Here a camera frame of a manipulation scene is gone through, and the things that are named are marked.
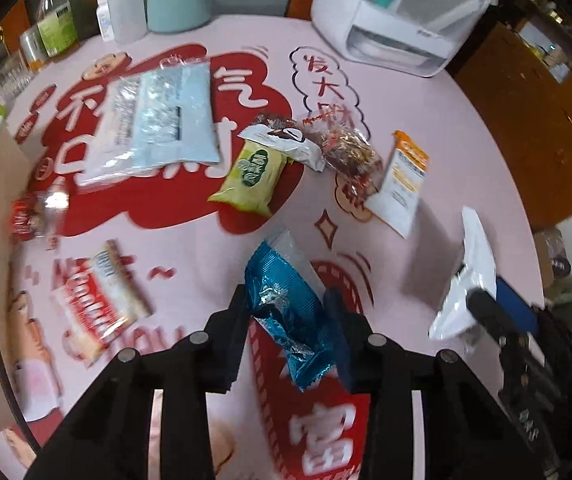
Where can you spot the clear drinking glass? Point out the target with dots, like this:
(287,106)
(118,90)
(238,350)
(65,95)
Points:
(11,77)

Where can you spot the cardboard box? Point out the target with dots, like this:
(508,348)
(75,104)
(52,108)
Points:
(553,255)

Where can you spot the wooden cabinet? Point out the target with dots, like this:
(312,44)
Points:
(530,125)

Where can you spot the clear wash bottle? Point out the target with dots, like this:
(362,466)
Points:
(128,12)

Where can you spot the small spice jar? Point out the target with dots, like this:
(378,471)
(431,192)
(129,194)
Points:
(33,47)

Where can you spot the small red candy packet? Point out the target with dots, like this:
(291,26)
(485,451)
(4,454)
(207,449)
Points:
(36,215)

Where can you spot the blue foil snack packet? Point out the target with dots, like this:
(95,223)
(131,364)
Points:
(286,310)

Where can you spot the green label bottle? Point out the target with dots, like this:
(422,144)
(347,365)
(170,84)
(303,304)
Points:
(58,27)

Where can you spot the white brown snack packet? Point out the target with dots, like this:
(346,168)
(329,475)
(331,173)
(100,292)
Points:
(286,142)

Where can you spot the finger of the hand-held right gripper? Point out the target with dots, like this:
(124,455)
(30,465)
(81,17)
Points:
(488,310)
(513,302)

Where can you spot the white pill bottle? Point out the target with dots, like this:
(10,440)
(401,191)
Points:
(106,25)

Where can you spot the green snack packet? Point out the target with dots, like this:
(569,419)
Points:
(253,177)

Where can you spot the red white cookie packet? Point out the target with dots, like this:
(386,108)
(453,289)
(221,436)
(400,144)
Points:
(98,305)

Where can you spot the clear packet mixed nuts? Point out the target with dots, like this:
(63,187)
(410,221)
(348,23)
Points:
(350,155)

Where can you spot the light blue snack packet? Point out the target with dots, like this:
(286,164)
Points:
(158,115)

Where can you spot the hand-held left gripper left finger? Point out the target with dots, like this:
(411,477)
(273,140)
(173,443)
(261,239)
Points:
(231,340)

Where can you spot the white grey snack packet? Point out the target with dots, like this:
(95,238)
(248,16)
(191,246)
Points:
(470,270)

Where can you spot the orange white snack packet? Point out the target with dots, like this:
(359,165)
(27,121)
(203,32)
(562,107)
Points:
(400,180)

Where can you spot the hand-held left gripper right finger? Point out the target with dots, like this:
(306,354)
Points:
(348,350)

